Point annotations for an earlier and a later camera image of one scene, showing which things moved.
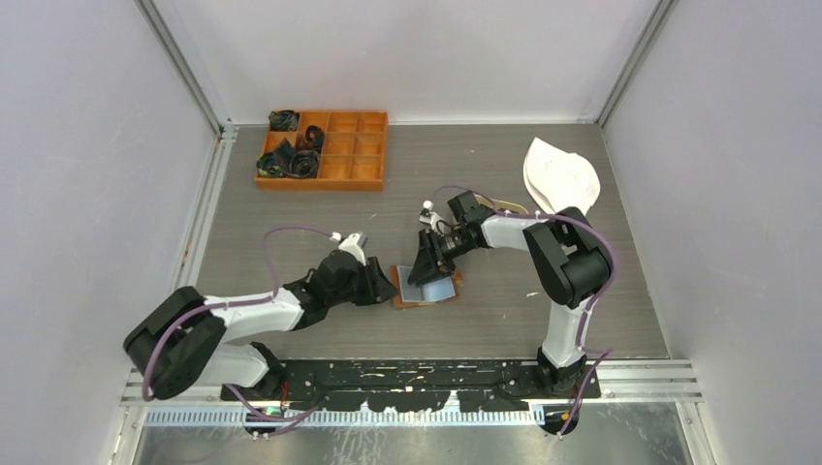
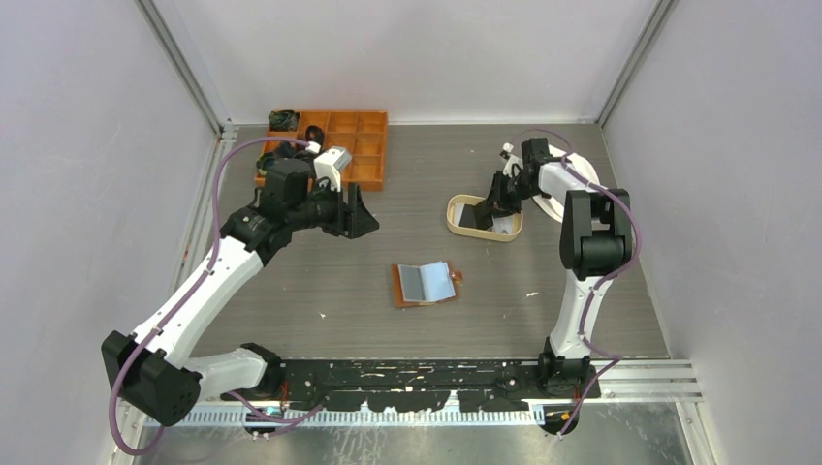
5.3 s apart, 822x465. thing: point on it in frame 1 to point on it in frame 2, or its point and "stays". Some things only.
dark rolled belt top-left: (284, 120) stays
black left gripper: (377, 287) to (352, 219)
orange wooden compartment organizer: (354, 155) stays
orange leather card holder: (433, 292) stays
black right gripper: (431, 263) to (496, 205)
